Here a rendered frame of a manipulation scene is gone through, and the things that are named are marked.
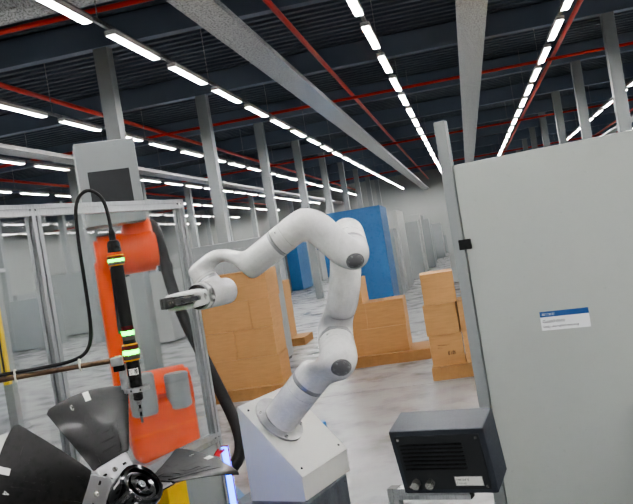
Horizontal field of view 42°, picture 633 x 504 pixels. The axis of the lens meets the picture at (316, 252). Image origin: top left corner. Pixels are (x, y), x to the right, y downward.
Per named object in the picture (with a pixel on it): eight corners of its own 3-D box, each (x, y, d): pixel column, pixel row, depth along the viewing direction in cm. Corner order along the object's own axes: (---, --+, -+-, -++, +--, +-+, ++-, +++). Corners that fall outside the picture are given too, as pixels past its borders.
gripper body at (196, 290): (215, 306, 246) (193, 312, 236) (188, 310, 251) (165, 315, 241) (211, 282, 246) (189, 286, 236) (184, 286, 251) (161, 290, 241)
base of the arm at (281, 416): (269, 392, 294) (297, 356, 287) (309, 428, 290) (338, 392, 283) (246, 411, 276) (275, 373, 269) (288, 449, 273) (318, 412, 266)
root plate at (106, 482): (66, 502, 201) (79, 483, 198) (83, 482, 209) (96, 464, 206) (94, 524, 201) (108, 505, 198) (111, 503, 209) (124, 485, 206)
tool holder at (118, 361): (114, 396, 213) (108, 359, 213) (117, 392, 220) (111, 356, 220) (149, 390, 214) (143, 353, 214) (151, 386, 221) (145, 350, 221)
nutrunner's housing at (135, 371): (130, 402, 215) (102, 230, 215) (132, 400, 219) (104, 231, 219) (145, 399, 216) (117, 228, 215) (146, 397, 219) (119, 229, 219)
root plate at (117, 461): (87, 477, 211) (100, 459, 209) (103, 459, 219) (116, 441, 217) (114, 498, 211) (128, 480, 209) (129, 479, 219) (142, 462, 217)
